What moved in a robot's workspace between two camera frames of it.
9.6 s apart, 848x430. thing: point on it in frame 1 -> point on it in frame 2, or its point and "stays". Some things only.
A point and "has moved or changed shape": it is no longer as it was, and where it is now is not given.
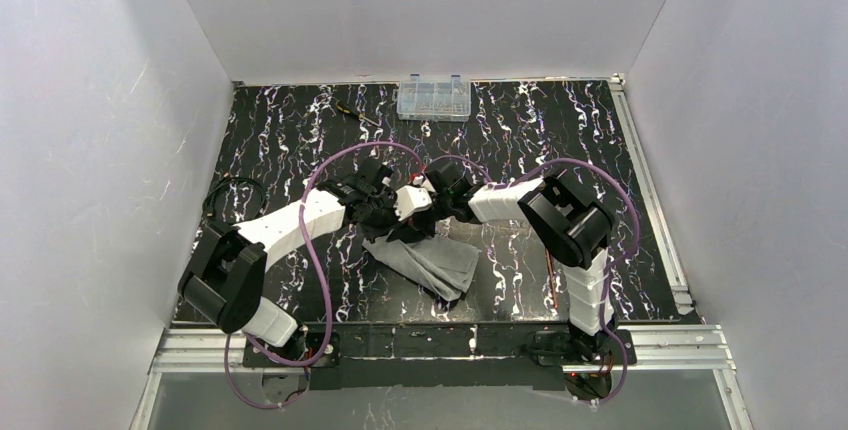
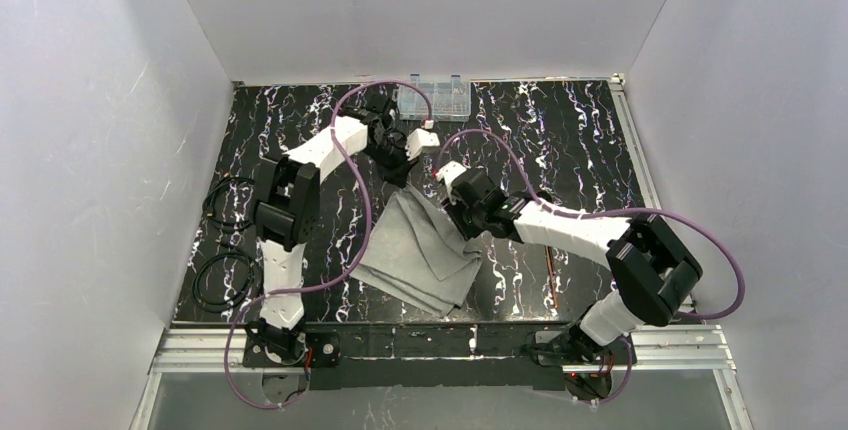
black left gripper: (382, 216) -> (398, 166)
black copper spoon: (552, 278) stays
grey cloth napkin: (442, 269) has moved or changed shape
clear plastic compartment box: (433, 100) stays
